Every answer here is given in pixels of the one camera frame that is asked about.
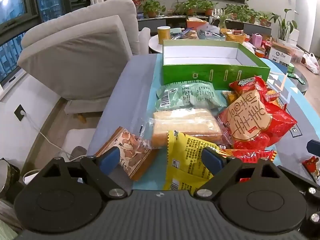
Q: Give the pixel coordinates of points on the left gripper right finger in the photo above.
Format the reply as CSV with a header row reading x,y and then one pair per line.
x,y
257,197

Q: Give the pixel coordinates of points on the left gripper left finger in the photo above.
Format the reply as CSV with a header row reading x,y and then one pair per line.
x,y
65,196

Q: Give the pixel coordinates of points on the yellow snack packet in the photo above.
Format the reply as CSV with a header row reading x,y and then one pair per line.
x,y
185,169

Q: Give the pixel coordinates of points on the large red pastry bag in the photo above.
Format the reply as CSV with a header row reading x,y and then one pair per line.
x,y
252,123

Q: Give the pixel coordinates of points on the clear bag sliced bread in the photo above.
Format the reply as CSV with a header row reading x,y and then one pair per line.
x,y
196,122

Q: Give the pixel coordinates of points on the green snack packet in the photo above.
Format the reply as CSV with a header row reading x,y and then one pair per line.
x,y
188,94

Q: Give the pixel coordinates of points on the brown nut snack box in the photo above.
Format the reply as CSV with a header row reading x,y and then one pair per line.
x,y
136,155

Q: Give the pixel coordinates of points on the orange cracker packet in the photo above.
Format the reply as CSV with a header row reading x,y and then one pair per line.
x,y
230,96

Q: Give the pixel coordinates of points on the small red bread packet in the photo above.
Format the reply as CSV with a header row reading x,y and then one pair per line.
x,y
254,83

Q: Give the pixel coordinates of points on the green cardboard box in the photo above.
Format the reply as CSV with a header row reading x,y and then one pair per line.
x,y
217,62

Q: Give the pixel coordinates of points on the grey sofa armchair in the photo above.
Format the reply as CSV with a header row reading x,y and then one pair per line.
x,y
81,55

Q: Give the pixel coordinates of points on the white blue carton box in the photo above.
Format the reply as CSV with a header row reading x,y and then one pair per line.
x,y
280,55

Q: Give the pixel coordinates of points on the white plastic bag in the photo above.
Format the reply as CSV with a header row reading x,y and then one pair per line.
x,y
311,63

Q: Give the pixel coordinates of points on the pink small box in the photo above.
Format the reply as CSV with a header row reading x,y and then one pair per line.
x,y
256,40

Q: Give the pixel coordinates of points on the yellow woven basket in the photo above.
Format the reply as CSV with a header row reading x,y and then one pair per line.
x,y
234,35

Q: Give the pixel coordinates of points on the tall leafy potted plant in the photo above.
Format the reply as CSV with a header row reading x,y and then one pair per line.
x,y
285,27

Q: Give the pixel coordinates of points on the blue plastic tray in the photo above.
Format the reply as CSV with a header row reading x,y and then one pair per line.
x,y
209,35

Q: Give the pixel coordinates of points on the white round table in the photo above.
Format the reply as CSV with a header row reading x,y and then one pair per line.
x,y
154,45

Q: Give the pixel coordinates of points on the orange tissue box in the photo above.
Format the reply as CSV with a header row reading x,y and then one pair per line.
x,y
194,23

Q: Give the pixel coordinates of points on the yellow cylindrical tin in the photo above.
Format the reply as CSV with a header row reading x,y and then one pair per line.
x,y
163,34

